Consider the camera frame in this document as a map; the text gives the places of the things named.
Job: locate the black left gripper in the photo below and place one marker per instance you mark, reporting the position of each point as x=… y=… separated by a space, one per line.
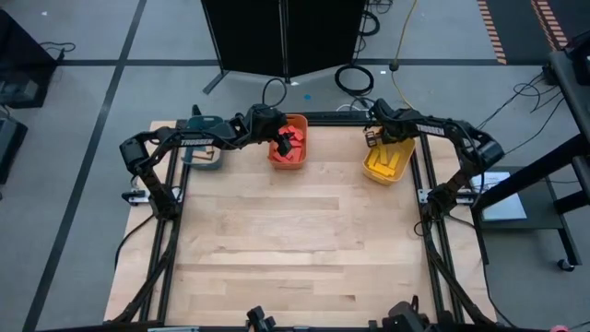
x=282 y=140

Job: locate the black power strip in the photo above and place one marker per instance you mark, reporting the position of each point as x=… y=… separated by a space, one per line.
x=322 y=115

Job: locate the black folding partition screen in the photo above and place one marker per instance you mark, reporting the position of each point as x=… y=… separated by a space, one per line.
x=249 y=37

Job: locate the pink round object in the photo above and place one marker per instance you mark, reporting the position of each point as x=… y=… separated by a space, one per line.
x=560 y=328

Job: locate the black box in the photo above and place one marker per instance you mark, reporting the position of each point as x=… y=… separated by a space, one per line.
x=581 y=64

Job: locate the black metal cart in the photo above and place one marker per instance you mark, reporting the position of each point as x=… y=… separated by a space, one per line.
x=571 y=101

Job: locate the teal plastic bin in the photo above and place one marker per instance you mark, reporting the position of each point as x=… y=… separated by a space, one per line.
x=203 y=122

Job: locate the yellow wooden block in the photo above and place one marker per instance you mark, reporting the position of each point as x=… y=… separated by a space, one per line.
x=385 y=170
x=394 y=160
x=383 y=155
x=371 y=157

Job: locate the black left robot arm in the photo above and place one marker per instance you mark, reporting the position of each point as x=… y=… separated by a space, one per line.
x=230 y=131

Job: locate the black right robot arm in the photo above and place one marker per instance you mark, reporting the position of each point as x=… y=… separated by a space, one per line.
x=456 y=133

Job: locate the black equipment case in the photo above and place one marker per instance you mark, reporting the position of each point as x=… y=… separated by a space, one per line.
x=9 y=147

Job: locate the yellow plastic bin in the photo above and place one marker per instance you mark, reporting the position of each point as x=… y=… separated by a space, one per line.
x=405 y=154

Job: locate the black equipment cabinet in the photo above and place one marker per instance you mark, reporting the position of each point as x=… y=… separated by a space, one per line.
x=18 y=60

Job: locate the orange plastic bin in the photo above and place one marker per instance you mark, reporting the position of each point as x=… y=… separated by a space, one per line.
x=299 y=120

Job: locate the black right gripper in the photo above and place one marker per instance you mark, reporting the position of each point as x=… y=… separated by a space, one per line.
x=389 y=131

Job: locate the white paper sheet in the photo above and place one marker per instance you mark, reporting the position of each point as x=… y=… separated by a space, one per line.
x=507 y=205

